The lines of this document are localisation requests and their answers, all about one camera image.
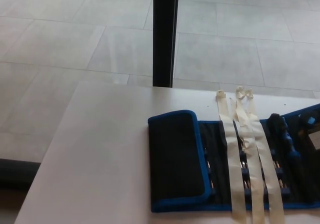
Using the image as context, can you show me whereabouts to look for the black tool handle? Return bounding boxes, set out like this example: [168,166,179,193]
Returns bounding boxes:
[267,112,282,135]

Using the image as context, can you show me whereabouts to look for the dark base on floor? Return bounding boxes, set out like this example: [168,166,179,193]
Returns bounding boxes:
[0,158,42,185]

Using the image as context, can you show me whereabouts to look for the narrow beige masking tape strip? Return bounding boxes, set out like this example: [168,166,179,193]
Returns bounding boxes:
[215,89,248,224]

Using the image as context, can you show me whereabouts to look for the black toolkit roll blue trim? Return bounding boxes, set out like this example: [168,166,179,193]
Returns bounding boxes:
[147,103,320,208]

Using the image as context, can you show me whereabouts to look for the blue screwdriver bit holder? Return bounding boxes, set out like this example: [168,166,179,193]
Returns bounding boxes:
[203,147,291,197]

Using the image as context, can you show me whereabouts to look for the crumpled beige masking tape strip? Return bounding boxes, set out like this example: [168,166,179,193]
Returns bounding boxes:
[231,85,266,224]

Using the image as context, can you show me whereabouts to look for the black vertical post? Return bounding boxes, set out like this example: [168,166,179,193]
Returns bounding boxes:
[152,0,180,88]

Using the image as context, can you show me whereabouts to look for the wide beige masking tape strip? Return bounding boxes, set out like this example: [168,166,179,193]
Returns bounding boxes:
[244,88,286,224]

